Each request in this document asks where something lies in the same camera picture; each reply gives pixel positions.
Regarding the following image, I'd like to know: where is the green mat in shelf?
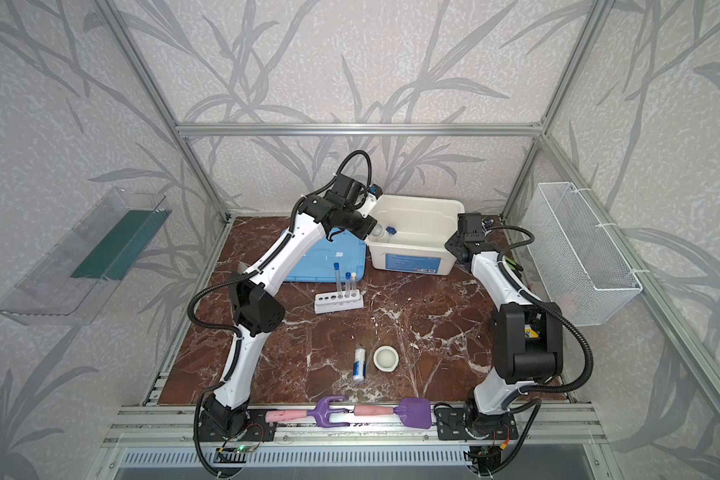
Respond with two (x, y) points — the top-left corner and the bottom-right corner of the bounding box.
(71, 209), (172, 281)

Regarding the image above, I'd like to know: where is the white test tube rack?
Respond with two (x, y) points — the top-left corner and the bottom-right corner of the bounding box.
(314, 289), (364, 314)

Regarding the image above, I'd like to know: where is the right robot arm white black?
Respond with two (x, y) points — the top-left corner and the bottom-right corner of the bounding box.
(445, 213), (594, 429)

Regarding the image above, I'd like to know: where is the purple garden fork pink handle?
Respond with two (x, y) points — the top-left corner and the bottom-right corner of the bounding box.
(265, 395), (349, 428)

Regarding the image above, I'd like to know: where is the white wire mesh basket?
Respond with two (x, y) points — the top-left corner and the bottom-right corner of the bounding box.
(521, 182), (642, 327)

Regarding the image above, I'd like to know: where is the clear acrylic wall shelf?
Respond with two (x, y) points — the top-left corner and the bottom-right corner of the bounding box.
(0, 187), (172, 326)

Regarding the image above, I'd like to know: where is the blue plastic bin lid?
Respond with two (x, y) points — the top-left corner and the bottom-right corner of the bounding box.
(286, 232), (367, 284)

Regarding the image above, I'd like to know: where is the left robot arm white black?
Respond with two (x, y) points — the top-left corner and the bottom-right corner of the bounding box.
(186, 150), (382, 440)

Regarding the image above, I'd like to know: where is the small white crucible cup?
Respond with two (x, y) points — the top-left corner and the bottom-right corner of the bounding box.
(370, 224), (387, 241)

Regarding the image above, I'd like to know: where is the white plastic storage bin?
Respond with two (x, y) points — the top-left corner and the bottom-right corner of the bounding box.
(365, 194), (465, 276)

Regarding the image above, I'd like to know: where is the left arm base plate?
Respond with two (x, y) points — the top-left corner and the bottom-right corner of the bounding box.
(193, 409), (276, 443)

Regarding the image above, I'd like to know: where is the white bottle blue label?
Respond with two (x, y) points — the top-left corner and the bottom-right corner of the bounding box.
(352, 347), (367, 382)

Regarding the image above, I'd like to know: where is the purple garden spade pink handle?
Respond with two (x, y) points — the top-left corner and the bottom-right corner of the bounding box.
(353, 397), (432, 430)

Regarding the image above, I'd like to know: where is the white ceramic bowl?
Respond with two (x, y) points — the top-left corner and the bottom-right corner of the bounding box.
(373, 345), (399, 373)

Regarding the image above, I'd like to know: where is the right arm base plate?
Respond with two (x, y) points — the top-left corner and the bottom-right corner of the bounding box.
(432, 402), (519, 441)

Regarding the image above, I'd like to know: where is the yellow black work glove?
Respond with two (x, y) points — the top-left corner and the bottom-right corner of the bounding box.
(524, 324), (545, 341)

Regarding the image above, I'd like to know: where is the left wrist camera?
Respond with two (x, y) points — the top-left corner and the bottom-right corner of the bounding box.
(358, 184), (383, 217)

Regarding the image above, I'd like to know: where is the test tube blue cap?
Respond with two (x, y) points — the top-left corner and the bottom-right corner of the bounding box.
(344, 272), (353, 298)
(333, 262), (343, 298)

